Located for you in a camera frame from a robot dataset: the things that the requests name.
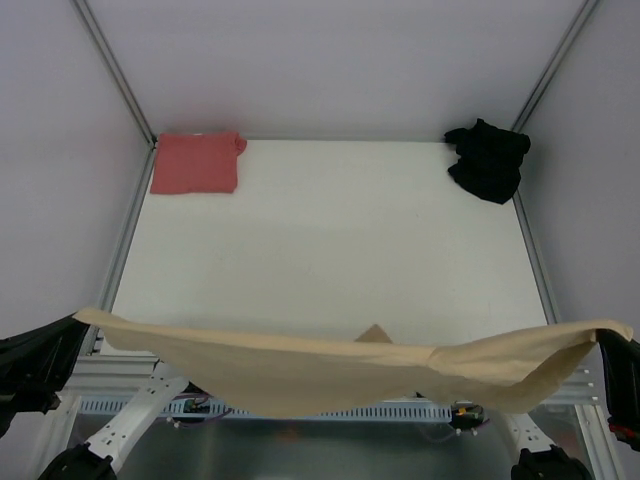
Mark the beige t shirt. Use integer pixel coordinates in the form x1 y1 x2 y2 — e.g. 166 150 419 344
76 308 633 418

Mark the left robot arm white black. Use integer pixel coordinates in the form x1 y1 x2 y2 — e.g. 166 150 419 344
1 309 189 479

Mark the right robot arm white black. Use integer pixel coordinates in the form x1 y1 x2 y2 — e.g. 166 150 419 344
491 329 639 479

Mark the folded pink t shirt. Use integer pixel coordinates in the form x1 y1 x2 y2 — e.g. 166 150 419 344
150 132 247 195

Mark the black t shirt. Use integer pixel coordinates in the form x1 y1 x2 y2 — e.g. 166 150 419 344
444 118 531 205

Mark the white slotted cable duct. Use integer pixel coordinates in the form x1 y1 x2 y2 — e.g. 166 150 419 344
79 396 452 423

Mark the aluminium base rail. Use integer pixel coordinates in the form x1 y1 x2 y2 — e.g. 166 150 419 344
62 355 600 405

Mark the left aluminium frame post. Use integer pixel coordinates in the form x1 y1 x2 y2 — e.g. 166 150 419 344
69 0 157 148

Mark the aluminium frame post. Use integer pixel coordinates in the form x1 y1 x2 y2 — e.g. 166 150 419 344
69 0 157 148
511 0 602 133

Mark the right aluminium frame post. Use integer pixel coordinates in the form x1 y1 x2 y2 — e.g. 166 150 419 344
511 0 602 133

